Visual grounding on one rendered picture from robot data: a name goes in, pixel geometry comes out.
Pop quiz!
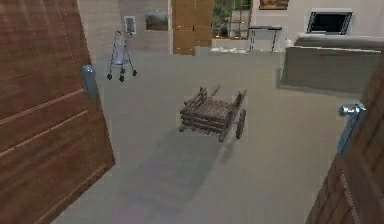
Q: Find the black television set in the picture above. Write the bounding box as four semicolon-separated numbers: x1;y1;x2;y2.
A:
306;11;354;36

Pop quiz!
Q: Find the light brown wooden door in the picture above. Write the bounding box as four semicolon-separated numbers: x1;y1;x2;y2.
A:
171;0;215;56

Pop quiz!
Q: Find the brown wooden cart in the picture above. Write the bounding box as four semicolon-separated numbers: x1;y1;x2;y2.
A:
177;85;249;143

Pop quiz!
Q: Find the wooden framed window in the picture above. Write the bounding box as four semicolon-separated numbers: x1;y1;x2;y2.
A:
212;0;253;41

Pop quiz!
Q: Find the small white framed picture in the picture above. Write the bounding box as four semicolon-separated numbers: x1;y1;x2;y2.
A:
123;15;137;35

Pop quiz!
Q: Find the grey wheeled walker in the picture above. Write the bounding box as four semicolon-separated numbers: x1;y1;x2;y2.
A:
106;30;138;83

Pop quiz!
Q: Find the dark framed wall picture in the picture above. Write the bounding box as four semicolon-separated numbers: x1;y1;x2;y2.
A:
144;12;169;33

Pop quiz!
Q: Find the brown framed wall picture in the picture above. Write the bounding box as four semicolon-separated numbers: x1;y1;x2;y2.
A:
259;0;290;11

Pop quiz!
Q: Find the brown wooden room door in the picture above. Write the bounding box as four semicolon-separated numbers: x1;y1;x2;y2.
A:
304;56;384;224
0;0;117;224

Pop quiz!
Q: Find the grey sofa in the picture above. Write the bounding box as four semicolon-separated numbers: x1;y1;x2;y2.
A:
279;34;384;95

